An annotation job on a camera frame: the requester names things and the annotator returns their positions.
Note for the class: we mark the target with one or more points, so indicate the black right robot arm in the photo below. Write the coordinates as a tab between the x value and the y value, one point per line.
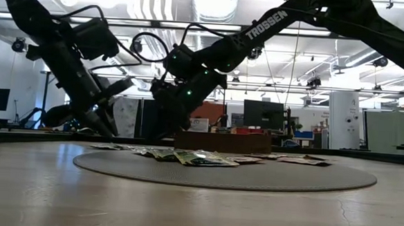
269	24

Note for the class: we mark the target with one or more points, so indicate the white round pillar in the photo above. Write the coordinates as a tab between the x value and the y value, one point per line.
343	117

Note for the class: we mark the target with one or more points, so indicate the round grey table mat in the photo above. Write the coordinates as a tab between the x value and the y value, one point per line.
219	176

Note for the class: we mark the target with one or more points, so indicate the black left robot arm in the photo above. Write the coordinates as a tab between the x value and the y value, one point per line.
37	18

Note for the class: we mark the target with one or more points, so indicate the orange partition panel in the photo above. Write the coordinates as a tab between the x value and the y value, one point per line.
209	111

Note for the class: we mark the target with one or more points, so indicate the blue storage bin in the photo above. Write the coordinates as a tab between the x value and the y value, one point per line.
303	135

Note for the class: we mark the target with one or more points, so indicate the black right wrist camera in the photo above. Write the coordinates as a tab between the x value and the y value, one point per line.
182	61

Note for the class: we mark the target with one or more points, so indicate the white marbled partition panel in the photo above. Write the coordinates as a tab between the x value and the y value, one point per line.
127	116

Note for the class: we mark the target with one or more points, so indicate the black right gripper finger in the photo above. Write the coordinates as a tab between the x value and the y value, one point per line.
178	127
159	126

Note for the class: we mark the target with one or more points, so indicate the green partition wall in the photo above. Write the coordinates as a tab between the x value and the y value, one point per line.
391	131

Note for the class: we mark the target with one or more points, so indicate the red storage bin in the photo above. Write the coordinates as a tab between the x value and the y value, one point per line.
251	131

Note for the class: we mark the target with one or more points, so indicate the black overhead light beam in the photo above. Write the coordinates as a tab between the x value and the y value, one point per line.
317	33

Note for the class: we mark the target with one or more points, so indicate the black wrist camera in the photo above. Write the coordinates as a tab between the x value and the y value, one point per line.
182	61
95	38

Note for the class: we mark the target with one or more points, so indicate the background black robot arm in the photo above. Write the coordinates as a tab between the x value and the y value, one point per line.
32	116

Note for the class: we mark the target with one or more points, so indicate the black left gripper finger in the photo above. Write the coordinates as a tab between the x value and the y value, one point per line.
97	121
111	120

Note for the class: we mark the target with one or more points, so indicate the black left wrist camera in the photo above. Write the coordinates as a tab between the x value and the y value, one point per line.
95	38

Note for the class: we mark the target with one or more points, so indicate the brown wooden tea organiser box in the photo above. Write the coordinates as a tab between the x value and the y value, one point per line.
224	143

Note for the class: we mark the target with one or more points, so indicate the black hanging ceiling camera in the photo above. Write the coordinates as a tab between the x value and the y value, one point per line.
255	54
313	81
380	61
18	44
137	46

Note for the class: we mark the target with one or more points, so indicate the black computer monitor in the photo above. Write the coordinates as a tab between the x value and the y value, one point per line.
264	114

